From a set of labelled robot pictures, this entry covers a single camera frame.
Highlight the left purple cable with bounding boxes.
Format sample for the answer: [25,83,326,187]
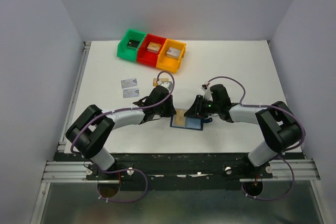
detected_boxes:
[70,71,175,156]

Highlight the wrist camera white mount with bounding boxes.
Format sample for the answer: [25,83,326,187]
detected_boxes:
[201,82,213,101]
[156,80,173,92]

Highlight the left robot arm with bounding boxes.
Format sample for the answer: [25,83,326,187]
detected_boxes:
[66,82,176,179]

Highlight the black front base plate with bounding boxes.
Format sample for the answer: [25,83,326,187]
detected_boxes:
[44,153,303,191]

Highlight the aluminium front extrusion rail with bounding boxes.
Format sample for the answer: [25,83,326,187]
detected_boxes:
[41,159,320,184]

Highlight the wooden block in red bin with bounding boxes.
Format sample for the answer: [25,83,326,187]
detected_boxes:
[147,42,161,53]

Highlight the yellow plastic bin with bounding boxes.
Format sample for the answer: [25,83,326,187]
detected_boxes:
[155,39,186,73]

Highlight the blue leather card holder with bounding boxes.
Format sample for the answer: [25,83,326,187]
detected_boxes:
[170,116,213,131]

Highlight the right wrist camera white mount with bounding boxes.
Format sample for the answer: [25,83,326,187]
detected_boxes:
[201,82,213,101]

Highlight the black block in green bin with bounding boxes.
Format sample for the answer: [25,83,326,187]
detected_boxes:
[127,39,140,50]

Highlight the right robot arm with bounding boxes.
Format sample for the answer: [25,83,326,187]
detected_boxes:
[184,84,302,178]

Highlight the grey block in yellow bin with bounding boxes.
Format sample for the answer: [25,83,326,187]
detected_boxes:
[166,47,181,59]

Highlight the aluminium table edge rail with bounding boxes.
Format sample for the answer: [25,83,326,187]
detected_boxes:
[56,41,92,152]

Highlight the green plastic bin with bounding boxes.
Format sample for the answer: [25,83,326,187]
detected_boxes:
[117,29,147,62]

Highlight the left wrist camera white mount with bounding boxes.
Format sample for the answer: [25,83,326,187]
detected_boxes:
[156,80,173,92]

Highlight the silver credit card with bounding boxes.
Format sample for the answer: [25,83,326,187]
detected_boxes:
[121,78,138,89]
[123,88,140,98]

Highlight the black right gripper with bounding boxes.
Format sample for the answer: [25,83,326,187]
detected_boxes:
[184,94,221,119]

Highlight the red plastic bin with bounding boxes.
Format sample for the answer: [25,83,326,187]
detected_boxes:
[136,34,166,68]

